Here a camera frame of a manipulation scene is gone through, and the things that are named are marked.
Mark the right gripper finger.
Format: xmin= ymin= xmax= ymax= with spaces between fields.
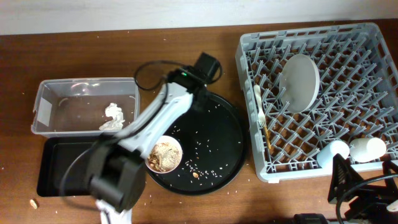
xmin=382 ymin=161 xmax=397 ymax=187
xmin=328 ymin=154 xmax=363 ymax=204

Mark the light blue cup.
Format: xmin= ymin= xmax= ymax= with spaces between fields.
xmin=317 ymin=140 xmax=349 ymax=170

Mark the white paper cup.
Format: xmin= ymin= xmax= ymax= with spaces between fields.
xmin=350 ymin=138 xmax=387 ymax=163

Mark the wooden chopstick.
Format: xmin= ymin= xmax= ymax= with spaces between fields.
xmin=263 ymin=121 xmax=272 ymax=150

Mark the white plastic fork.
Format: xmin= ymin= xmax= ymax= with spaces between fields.
xmin=253 ymin=85 xmax=266 ymax=128

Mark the grey plate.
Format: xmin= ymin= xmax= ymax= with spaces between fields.
xmin=279 ymin=54 xmax=320 ymax=113

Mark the pink bowl of food scraps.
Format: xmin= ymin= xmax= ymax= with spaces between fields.
xmin=146 ymin=136 xmax=183 ymax=174

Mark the white napkin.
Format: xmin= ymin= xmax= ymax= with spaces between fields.
xmin=99 ymin=103 xmax=125 ymax=131

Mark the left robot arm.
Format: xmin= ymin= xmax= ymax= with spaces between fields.
xmin=59 ymin=52 xmax=223 ymax=223

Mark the grey dishwasher rack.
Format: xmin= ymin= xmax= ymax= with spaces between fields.
xmin=235 ymin=23 xmax=397 ymax=183

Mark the round black tray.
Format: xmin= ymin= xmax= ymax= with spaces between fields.
xmin=148 ymin=93 xmax=248 ymax=195

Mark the clear plastic bin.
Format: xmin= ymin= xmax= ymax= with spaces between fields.
xmin=31 ymin=77 xmax=141 ymax=138

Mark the black plastic bin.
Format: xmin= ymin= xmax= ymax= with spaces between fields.
xmin=37 ymin=136 xmax=98 ymax=197

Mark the nut shell left edge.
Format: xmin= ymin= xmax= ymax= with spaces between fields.
xmin=29 ymin=199 xmax=38 ymax=209

